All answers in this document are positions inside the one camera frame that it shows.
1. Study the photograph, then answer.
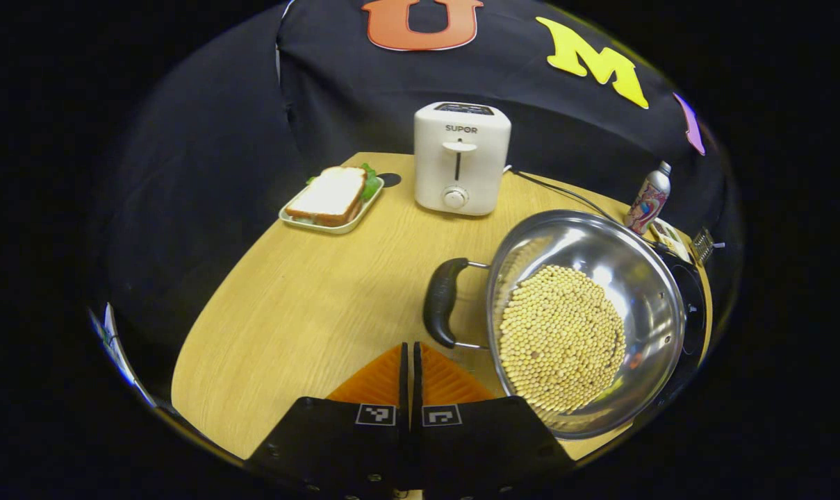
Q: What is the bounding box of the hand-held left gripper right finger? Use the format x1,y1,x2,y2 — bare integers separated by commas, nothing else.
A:
411,342,577,498

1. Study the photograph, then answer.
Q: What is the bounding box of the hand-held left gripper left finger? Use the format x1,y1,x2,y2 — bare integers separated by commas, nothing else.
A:
245,342,412,500

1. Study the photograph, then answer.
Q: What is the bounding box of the stainless steel pot black handle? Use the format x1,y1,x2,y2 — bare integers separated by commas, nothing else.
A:
423,210,686,440

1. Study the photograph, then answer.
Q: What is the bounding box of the black induction cooktop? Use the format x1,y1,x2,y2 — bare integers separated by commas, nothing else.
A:
659,243,712,393

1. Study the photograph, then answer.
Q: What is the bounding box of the pile of yellow soybeans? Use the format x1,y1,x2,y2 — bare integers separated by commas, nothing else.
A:
497,264,627,416

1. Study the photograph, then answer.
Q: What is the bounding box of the sandwich with lettuce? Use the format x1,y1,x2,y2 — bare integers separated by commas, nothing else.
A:
286,163,382,228

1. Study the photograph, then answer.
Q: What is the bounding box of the white toaster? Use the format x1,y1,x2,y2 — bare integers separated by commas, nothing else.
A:
413,101,512,217

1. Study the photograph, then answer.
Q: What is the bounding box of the small white dish dark food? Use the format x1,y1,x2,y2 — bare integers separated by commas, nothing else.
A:
649,219,691,263

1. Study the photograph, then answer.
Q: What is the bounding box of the silver bottle colourful label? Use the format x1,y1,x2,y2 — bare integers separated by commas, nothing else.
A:
623,161,672,235

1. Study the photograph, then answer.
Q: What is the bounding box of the black backdrop cloth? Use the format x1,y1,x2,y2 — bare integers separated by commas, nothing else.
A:
90,0,733,397

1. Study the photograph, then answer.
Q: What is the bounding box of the toaster power cable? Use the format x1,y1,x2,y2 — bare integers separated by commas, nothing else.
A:
505,165,670,252

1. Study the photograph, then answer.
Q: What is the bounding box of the wire mesh utensil holder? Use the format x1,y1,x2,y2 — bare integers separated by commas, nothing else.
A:
691,228,715,265

